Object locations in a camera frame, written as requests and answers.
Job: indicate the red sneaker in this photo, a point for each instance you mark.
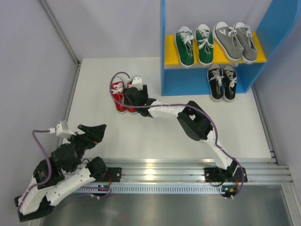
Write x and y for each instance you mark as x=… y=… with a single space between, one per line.
x=130 y=110
x=118 y=94

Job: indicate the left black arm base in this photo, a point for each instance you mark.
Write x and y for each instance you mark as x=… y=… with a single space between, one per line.
x=113 y=175

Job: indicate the slotted cable duct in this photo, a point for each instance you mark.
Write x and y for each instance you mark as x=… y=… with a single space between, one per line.
x=165 y=189

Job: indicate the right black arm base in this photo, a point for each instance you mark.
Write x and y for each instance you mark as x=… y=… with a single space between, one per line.
x=218 y=175

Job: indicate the aluminium mounting rail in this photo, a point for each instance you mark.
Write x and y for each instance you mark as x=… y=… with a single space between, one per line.
x=191 y=171

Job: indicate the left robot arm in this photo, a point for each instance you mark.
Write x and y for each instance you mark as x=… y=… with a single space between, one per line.
x=56 y=177

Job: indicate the green sneaker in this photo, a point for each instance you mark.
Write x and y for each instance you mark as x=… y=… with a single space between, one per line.
x=205 y=43
x=184 y=45

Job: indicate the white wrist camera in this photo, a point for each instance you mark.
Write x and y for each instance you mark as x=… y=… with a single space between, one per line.
x=62 y=130
x=137 y=82

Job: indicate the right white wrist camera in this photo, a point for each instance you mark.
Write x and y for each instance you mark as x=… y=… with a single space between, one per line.
x=137 y=82

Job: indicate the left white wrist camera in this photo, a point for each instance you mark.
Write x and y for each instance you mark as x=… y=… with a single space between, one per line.
x=62 y=130

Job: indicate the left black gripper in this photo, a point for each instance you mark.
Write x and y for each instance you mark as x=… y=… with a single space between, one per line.
x=84 y=136

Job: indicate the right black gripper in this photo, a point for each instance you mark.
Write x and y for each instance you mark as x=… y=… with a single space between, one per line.
x=131 y=94

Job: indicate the black sneaker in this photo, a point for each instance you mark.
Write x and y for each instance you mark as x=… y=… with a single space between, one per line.
x=215 y=77
x=230 y=82

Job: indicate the blue shoe shelf frame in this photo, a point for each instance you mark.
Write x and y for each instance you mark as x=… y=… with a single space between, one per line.
x=277 y=23

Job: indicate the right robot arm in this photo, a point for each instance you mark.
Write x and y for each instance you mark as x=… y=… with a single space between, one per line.
x=197 y=126

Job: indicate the aluminium corner post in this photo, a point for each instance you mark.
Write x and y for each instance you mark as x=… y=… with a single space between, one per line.
x=49 y=13

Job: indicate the yellow shelf board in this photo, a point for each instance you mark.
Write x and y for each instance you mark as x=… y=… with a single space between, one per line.
x=172 y=57

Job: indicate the grey sneaker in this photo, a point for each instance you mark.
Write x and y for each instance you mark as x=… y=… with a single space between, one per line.
x=245 y=38
x=226 y=38

